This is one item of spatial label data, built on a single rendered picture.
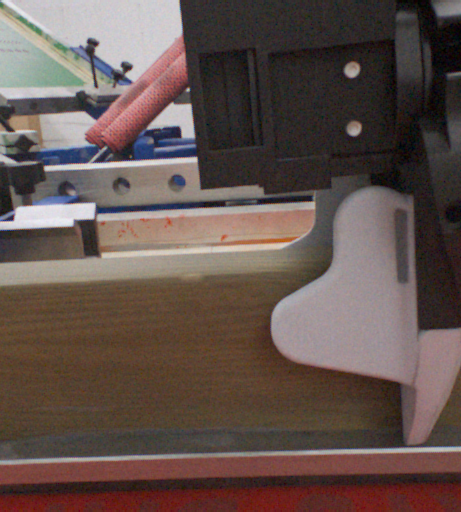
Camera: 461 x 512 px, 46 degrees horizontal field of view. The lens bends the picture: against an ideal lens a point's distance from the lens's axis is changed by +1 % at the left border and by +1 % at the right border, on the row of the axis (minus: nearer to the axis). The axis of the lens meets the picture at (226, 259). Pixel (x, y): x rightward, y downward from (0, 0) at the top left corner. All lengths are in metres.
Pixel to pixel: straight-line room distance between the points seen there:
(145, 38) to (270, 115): 4.50
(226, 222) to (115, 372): 0.40
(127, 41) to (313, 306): 4.53
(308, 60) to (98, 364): 0.13
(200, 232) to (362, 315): 0.44
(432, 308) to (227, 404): 0.08
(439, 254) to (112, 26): 4.59
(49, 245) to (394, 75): 0.34
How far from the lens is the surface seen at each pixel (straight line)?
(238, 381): 0.21
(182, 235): 0.60
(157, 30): 4.64
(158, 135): 1.44
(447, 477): 0.25
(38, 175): 0.58
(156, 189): 0.67
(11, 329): 0.21
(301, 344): 0.18
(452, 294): 0.17
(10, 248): 0.46
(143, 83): 1.20
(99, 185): 0.68
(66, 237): 0.44
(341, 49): 0.17
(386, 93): 0.17
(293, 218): 0.60
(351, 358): 0.18
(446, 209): 0.17
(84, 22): 4.77
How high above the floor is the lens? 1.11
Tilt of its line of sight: 16 degrees down
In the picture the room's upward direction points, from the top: 4 degrees counter-clockwise
